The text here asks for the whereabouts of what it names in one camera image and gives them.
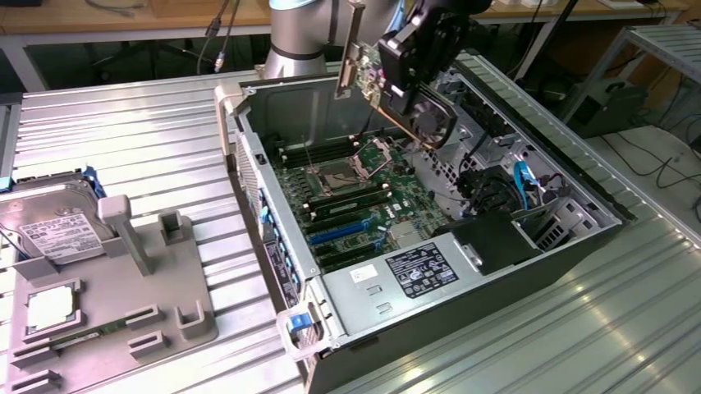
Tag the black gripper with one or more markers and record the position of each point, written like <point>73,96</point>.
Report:
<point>416,53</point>

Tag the graphics card with black fan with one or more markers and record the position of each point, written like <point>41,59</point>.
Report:
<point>433,123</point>

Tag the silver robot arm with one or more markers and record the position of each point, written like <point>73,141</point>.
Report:
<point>299,37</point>

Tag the metal CPU socket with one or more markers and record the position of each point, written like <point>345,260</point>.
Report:
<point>340,176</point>

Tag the black floor device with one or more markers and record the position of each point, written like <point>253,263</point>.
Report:
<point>608,111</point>

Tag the silver heatsink on motherboard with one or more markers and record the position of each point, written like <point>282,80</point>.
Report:
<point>408,233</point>

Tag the blue expansion slot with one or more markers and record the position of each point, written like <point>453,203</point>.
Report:
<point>337,232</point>

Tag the metal slat shelf table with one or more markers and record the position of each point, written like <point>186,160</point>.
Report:
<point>668,45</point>

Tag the green motherboard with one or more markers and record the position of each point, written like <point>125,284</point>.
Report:
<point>356,242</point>

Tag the light blue slot latch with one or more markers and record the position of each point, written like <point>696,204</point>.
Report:
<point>265,214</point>

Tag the black swivel chair base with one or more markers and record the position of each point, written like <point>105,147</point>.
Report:
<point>148,53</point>

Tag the wooden desk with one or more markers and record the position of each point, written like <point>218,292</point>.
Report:
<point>110,22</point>

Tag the grey power supply unit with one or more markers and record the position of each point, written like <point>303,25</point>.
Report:
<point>351,303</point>

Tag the open grey PC case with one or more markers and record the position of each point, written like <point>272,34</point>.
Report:
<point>548,295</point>

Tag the blue case release latch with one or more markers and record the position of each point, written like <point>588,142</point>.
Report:
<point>299,321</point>

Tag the grey plastic parts rack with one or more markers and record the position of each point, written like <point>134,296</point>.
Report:
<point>165,287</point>

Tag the hard disk in blue caddy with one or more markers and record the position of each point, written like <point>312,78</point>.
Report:
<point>50,221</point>

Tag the green RAM stick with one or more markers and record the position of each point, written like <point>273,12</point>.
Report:
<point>88,334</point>

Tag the silver CPU chip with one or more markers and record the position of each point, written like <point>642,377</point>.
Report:
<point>50,308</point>

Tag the grey metal frame post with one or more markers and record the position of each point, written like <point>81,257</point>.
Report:
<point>10,131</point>

